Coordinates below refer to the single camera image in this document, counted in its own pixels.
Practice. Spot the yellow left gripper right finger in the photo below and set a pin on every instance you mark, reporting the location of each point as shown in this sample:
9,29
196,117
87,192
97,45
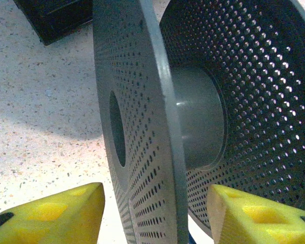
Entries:
256,221

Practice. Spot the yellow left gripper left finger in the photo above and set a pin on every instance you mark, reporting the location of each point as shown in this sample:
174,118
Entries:
53,218

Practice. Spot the round black plate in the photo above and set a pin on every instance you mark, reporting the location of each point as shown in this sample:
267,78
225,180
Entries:
142,101

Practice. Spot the black plastic tray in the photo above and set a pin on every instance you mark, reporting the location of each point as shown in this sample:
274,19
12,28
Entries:
61,17

